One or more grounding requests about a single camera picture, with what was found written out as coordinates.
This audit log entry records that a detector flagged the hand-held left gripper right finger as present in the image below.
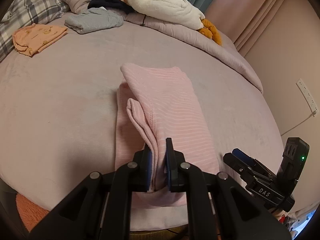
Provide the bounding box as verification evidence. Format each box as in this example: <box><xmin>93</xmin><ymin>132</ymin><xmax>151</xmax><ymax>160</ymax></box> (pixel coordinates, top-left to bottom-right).
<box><xmin>165</xmin><ymin>137</ymin><xmax>292</xmax><ymax>240</ymax></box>

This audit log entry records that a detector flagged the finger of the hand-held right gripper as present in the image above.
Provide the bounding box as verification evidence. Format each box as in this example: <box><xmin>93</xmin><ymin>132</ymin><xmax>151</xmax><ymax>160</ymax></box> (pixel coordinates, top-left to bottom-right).
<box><xmin>232</xmin><ymin>148</ymin><xmax>261</xmax><ymax>167</ymax></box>
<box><xmin>223</xmin><ymin>152</ymin><xmax>253</xmax><ymax>178</ymax></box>

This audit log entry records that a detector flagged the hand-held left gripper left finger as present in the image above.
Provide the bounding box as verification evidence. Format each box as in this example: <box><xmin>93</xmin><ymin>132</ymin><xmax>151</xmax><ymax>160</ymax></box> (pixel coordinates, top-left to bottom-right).
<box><xmin>29</xmin><ymin>148</ymin><xmax>153</xmax><ymax>240</ymax></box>

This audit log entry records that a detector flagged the pink striped knit garment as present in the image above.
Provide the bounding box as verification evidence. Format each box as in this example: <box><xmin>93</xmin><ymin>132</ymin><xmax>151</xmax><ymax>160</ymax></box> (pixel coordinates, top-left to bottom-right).
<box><xmin>114</xmin><ymin>63</ymin><xmax>222</xmax><ymax>232</ymax></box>

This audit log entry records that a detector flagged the printed white cloth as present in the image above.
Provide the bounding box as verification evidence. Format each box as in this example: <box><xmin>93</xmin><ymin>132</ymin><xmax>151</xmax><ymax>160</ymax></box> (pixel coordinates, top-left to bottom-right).
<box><xmin>275</xmin><ymin>205</ymin><xmax>316</xmax><ymax>240</ymax></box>

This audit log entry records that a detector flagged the white power strip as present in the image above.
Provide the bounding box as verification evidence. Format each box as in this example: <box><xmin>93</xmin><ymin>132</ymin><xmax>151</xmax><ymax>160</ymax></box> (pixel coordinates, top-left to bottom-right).
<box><xmin>296</xmin><ymin>78</ymin><xmax>317</xmax><ymax>115</ymax></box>

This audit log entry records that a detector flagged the lilac duvet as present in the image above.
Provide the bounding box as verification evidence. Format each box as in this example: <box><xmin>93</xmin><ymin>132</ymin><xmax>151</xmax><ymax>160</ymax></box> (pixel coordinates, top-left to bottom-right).
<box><xmin>122</xmin><ymin>11</ymin><xmax>264</xmax><ymax>94</ymax></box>

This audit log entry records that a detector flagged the lilac bed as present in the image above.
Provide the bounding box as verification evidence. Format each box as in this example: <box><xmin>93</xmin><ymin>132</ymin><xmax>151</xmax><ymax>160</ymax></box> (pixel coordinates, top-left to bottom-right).
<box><xmin>0</xmin><ymin>17</ymin><xmax>283</xmax><ymax>230</ymax></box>

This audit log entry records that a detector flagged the orange fluffy rug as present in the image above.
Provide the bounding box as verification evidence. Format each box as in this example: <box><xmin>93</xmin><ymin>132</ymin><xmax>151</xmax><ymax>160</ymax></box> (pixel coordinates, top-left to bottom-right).
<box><xmin>15</xmin><ymin>194</ymin><xmax>50</xmax><ymax>233</ymax></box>

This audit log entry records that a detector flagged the pink curtain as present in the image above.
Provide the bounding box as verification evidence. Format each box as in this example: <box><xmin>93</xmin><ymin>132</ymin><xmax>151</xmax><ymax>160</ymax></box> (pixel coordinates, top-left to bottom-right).
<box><xmin>205</xmin><ymin>0</ymin><xmax>298</xmax><ymax>58</ymax></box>

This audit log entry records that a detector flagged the grey folded garment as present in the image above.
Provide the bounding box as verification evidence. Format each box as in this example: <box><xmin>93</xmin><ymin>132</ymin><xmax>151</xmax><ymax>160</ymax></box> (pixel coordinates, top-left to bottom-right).
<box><xmin>64</xmin><ymin>7</ymin><xmax>124</xmax><ymax>34</ymax></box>

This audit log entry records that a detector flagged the white goose plush toy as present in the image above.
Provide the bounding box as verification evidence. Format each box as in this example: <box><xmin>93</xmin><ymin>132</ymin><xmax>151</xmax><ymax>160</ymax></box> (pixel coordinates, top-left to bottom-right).
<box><xmin>125</xmin><ymin>0</ymin><xmax>223</xmax><ymax>46</ymax></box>

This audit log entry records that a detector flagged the orange printed folded garment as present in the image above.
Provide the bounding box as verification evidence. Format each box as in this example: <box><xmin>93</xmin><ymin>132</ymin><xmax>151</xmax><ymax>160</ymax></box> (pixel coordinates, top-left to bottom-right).
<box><xmin>12</xmin><ymin>24</ymin><xmax>68</xmax><ymax>57</ymax></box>

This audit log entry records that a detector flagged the grey plaid pillow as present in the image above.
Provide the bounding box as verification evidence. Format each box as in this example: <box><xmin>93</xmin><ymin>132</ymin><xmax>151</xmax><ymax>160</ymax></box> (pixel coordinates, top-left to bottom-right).
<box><xmin>0</xmin><ymin>0</ymin><xmax>73</xmax><ymax>63</ymax></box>

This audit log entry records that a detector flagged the white power cable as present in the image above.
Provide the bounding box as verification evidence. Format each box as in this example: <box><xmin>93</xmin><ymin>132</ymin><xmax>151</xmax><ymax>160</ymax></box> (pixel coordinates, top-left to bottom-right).
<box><xmin>280</xmin><ymin>110</ymin><xmax>316</xmax><ymax>137</ymax></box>

